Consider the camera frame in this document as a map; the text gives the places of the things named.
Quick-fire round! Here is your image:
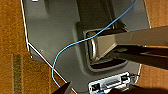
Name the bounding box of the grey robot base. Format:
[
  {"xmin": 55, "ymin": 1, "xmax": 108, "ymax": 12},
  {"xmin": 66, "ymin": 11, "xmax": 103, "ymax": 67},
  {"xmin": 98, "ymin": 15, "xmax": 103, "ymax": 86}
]
[{"xmin": 20, "ymin": 0, "xmax": 151, "ymax": 94}]

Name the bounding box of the blue cable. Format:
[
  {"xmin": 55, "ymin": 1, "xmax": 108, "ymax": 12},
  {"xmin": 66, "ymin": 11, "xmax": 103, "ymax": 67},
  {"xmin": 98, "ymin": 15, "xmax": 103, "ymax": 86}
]
[{"xmin": 51, "ymin": 0, "xmax": 138, "ymax": 88}]

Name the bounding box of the small white cable box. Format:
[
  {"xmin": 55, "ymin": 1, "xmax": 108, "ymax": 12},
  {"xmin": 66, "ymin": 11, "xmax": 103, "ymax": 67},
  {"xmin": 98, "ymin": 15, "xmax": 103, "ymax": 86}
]
[{"xmin": 87, "ymin": 71, "xmax": 130, "ymax": 94}]

